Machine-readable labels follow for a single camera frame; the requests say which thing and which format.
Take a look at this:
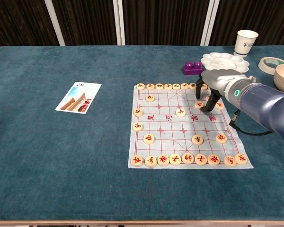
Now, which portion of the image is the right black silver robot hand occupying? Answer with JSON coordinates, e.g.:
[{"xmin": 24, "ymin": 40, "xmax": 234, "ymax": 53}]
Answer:
[{"xmin": 195, "ymin": 69, "xmax": 249, "ymax": 114}]

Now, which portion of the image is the white flower-shaped paint palette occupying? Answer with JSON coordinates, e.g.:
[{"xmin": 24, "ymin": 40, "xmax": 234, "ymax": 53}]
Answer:
[{"xmin": 200, "ymin": 52, "xmax": 250, "ymax": 74}]

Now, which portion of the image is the purple toy brick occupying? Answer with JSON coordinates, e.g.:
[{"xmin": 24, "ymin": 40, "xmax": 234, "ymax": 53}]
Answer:
[{"xmin": 182, "ymin": 61, "xmax": 203, "ymax": 76}]

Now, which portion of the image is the white paper cup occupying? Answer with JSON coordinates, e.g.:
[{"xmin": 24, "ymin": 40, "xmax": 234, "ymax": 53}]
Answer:
[{"xmin": 233, "ymin": 29, "xmax": 259, "ymax": 58}]

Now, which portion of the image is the beige masking tape roll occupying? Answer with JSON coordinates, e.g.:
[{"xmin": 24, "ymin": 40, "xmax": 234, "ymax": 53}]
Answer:
[{"xmin": 258, "ymin": 56, "xmax": 284, "ymax": 74}]

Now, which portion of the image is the white paper xiangqi board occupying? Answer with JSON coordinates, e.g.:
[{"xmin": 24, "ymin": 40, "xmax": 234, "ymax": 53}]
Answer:
[{"xmin": 127, "ymin": 83, "xmax": 254, "ymax": 170}]

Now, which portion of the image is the dark white-framed divider panel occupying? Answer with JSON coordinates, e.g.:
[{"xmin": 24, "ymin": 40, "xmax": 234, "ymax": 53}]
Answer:
[
  {"xmin": 0, "ymin": 0, "xmax": 66, "ymax": 47},
  {"xmin": 44, "ymin": 0, "xmax": 124, "ymax": 46},
  {"xmin": 200, "ymin": 0, "xmax": 284, "ymax": 49},
  {"xmin": 113, "ymin": 0, "xmax": 220, "ymax": 46}
]

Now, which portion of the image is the postcard with building photo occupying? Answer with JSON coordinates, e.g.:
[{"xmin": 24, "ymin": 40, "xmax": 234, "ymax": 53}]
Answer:
[{"xmin": 54, "ymin": 81, "xmax": 102, "ymax": 114}]

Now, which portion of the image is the blue felt table cloth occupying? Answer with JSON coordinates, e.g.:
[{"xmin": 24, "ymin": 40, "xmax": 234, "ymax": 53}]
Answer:
[{"xmin": 0, "ymin": 45, "xmax": 284, "ymax": 223}]

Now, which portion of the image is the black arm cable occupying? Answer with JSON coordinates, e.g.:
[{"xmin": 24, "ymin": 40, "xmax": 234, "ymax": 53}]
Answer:
[{"xmin": 229, "ymin": 113, "xmax": 274, "ymax": 136}]

